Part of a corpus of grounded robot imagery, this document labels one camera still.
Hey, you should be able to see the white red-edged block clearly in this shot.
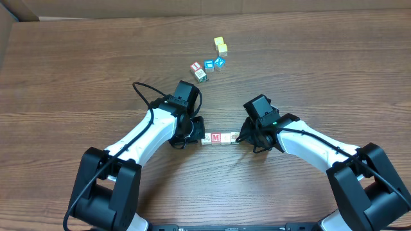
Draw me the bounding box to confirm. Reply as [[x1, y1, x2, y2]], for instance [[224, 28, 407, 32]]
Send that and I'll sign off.
[[201, 133, 212, 145]]

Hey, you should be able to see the red M block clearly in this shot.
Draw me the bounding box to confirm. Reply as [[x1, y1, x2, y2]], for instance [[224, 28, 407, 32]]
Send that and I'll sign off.
[[211, 133, 222, 145]]

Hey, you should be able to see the blue-faced wooden block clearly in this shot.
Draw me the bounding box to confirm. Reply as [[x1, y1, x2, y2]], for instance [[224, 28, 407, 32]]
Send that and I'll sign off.
[[230, 132, 240, 144]]

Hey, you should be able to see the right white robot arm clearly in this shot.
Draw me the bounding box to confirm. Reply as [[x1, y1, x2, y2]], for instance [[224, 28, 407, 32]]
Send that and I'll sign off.
[[236, 112, 410, 231]]

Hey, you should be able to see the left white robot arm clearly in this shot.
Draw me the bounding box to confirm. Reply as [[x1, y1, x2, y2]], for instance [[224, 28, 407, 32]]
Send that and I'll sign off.
[[63, 95, 205, 231]]

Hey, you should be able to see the white patterned block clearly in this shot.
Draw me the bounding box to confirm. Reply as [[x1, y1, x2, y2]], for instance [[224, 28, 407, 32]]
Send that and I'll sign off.
[[194, 69, 207, 83]]

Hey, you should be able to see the red letter block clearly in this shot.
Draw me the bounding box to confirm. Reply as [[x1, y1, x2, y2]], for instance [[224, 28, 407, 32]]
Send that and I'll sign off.
[[190, 62, 202, 73]]

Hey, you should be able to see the blue picture block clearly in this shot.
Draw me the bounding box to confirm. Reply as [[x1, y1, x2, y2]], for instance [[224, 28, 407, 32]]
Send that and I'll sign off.
[[204, 60, 214, 73]]

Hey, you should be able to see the blue X block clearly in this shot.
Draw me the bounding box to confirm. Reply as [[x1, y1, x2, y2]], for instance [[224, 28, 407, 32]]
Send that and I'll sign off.
[[214, 56, 225, 71]]

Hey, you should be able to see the near yellow block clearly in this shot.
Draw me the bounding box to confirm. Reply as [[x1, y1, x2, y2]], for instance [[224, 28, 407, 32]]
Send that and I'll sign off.
[[217, 44, 228, 57]]

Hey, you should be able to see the yellow block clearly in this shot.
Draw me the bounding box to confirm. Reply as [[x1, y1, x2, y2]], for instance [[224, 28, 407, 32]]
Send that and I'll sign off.
[[214, 37, 224, 46], [217, 44, 228, 57]]

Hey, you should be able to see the far yellow block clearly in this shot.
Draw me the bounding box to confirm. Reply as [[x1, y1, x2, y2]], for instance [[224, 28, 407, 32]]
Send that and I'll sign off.
[[214, 37, 224, 46]]

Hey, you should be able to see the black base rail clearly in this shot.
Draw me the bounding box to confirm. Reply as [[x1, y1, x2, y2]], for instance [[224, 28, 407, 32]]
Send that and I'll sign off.
[[148, 223, 322, 231]]

